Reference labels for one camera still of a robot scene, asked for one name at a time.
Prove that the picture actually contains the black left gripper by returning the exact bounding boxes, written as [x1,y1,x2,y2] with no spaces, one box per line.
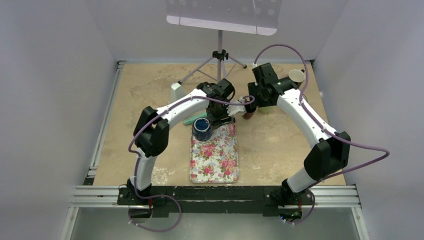
[206,99,234,130]

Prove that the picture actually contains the light green mug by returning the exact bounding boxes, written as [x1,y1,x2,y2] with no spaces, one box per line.
[257,106,275,115]

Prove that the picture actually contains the navy blue mug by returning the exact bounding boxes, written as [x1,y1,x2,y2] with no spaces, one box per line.
[192,117,213,142]

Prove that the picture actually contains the small brown mug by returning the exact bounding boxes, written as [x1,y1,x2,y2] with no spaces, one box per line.
[242,111,255,120]

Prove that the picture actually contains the cream beige mug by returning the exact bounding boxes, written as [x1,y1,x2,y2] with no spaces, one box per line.
[288,69,306,89]

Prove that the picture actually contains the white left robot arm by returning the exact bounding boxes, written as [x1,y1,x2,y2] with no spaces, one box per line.
[128,78,246,205]

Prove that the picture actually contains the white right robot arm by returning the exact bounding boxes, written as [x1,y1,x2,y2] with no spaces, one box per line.
[247,63,351,204]

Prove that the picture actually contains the teal cylindrical tube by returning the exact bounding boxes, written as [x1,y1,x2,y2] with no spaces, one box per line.
[183,115,202,126]

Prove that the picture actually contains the floral serving tray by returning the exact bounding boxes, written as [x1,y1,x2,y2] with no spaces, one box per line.
[189,122,240,184]

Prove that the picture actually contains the music stand with tripod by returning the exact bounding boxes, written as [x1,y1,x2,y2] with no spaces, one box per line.
[165,0,283,84]

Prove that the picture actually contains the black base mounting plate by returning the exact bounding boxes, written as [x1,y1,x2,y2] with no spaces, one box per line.
[117,185,313,219]

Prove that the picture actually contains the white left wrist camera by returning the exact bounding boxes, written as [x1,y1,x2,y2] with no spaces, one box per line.
[226,96,253,117]

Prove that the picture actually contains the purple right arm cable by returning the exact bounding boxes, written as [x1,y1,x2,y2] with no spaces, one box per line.
[253,44,390,188]

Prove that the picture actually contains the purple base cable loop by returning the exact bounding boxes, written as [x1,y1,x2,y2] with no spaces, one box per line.
[127,193,184,233]

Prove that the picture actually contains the aluminium frame rail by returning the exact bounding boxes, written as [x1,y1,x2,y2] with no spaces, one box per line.
[61,63,368,240]

